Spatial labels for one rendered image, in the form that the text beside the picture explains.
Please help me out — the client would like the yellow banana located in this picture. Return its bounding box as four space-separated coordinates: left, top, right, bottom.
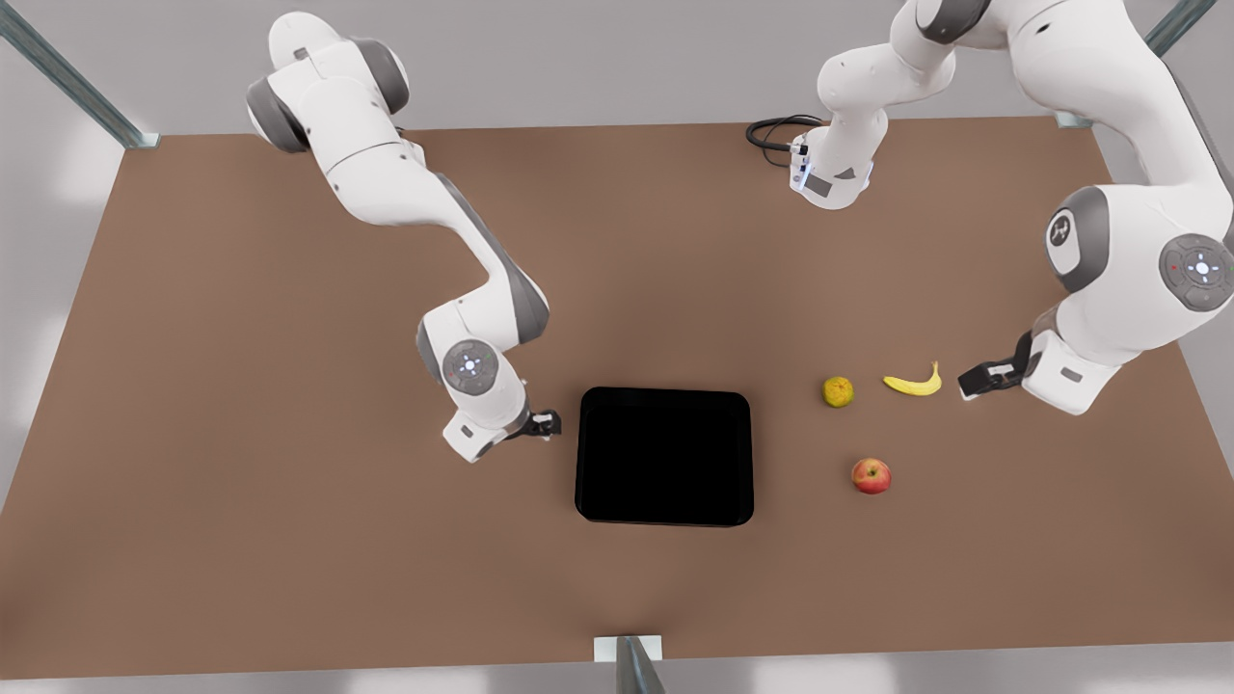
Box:
883 361 944 397

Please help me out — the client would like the black rectangular tray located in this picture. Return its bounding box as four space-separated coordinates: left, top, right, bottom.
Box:
575 387 755 528

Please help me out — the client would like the silver frame post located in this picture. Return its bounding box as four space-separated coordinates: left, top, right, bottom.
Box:
593 635 666 694
0 0 161 150
1055 0 1220 129

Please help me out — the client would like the black cable loop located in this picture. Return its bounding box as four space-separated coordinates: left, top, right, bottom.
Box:
745 115 823 169

